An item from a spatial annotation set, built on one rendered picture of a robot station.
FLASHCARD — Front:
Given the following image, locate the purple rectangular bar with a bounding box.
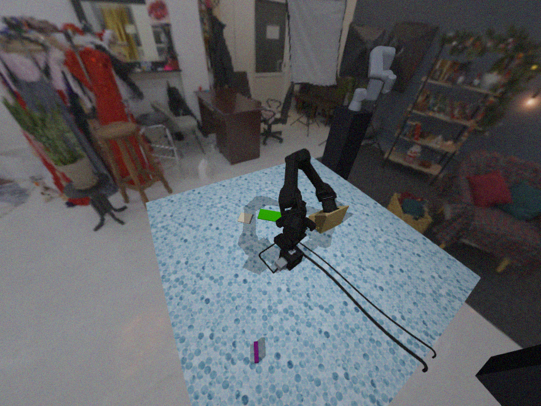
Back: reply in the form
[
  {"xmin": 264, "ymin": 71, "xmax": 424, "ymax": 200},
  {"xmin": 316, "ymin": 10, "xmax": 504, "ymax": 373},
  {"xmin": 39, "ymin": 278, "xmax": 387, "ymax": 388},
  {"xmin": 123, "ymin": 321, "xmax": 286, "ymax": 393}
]
[{"xmin": 254, "ymin": 341, "xmax": 259, "ymax": 364}]

